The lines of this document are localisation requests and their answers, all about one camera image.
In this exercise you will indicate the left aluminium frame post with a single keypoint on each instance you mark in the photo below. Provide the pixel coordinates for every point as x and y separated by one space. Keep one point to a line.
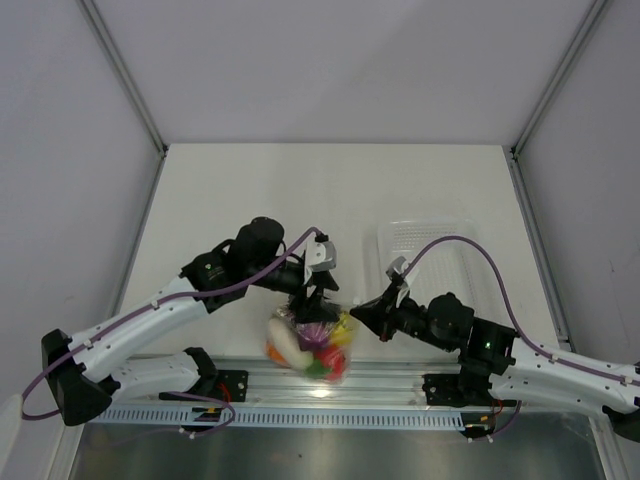
118 65

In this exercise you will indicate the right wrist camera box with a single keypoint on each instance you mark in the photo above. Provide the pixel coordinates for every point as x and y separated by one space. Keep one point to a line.
400 278

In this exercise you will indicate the white slotted cable duct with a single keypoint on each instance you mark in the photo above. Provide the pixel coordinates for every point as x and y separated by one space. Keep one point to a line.
241 416

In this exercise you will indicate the white perforated plastic basket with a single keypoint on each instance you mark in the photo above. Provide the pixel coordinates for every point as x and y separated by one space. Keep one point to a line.
447 267

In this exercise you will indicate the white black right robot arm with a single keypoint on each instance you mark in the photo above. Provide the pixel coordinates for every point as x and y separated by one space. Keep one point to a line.
498 366

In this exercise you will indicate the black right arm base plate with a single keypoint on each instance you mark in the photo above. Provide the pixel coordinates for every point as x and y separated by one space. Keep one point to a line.
463 389

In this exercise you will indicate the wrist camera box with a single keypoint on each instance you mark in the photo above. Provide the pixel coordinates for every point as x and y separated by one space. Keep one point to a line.
400 278
320 255

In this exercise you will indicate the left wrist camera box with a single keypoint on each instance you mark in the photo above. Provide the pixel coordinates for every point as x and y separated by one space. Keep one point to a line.
320 255

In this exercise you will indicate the white toy radish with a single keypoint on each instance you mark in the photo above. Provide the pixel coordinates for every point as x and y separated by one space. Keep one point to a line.
285 341

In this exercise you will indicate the orange toy orange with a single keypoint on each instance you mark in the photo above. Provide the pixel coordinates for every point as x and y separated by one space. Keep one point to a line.
274 355

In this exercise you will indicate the red toy tomato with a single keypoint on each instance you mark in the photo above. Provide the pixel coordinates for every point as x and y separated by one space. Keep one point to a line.
332 362

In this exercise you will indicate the right aluminium frame post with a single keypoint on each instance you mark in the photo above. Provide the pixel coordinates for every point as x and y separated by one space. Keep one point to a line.
561 72

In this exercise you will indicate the silver aluminium front rail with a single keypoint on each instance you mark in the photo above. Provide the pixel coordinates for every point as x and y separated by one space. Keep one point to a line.
340 385

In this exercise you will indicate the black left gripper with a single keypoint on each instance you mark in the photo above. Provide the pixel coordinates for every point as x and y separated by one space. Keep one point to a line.
315 308

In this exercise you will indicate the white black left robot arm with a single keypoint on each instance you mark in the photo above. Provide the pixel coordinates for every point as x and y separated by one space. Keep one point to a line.
88 371

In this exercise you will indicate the aluminium frame post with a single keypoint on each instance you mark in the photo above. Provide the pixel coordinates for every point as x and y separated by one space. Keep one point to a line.
561 72
118 65

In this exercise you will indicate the clear zip top bag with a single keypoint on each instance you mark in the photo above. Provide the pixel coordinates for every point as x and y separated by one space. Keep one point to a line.
311 372

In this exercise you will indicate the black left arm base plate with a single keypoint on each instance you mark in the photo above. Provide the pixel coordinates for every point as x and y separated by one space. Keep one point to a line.
231 385

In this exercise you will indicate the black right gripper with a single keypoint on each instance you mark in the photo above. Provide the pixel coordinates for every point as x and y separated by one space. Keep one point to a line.
380 314

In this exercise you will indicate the yellow toy banana bunch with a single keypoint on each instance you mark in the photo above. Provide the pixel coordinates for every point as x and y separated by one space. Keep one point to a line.
344 331

